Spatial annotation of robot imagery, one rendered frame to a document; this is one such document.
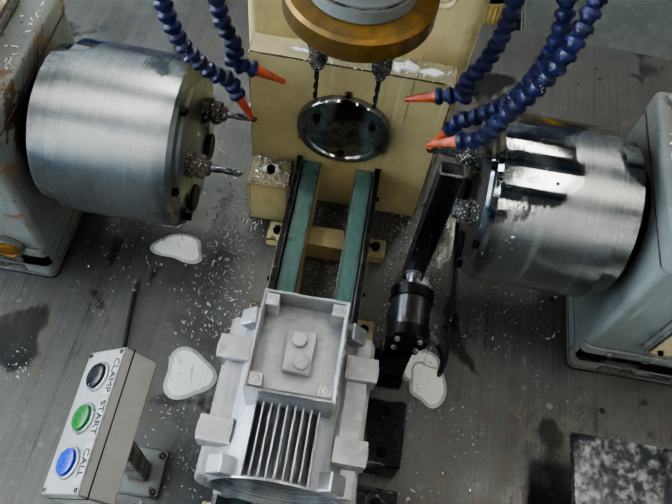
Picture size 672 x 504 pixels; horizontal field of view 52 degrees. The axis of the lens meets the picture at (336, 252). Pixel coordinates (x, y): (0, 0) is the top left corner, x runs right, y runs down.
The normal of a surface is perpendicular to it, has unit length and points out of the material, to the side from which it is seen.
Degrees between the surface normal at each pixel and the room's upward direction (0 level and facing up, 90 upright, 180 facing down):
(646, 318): 90
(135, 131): 36
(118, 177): 66
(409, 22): 0
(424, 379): 0
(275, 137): 90
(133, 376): 50
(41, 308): 0
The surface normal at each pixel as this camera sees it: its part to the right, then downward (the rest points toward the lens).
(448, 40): -0.15, 0.85
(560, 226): -0.05, 0.29
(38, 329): 0.08, -0.49
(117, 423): 0.81, -0.18
